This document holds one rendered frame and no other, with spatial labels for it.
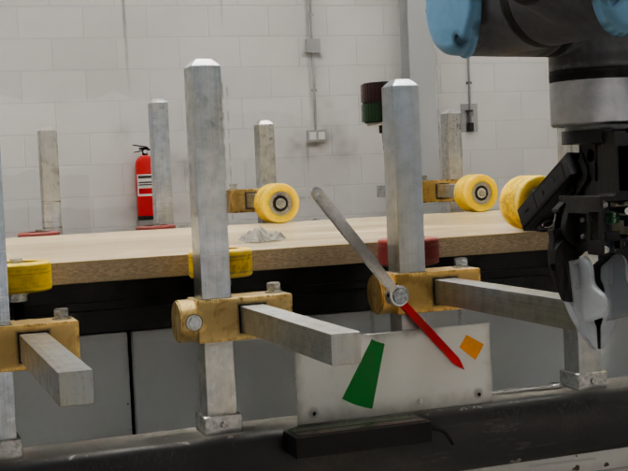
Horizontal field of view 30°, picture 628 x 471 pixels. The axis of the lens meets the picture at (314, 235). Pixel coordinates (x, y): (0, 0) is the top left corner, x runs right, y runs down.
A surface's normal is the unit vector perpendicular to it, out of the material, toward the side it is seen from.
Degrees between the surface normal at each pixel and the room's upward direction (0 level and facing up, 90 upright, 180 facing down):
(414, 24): 90
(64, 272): 90
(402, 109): 90
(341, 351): 90
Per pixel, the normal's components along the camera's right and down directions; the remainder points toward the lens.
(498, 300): -0.94, 0.06
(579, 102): -0.60, 0.07
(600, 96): -0.17, 0.06
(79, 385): 0.35, 0.04
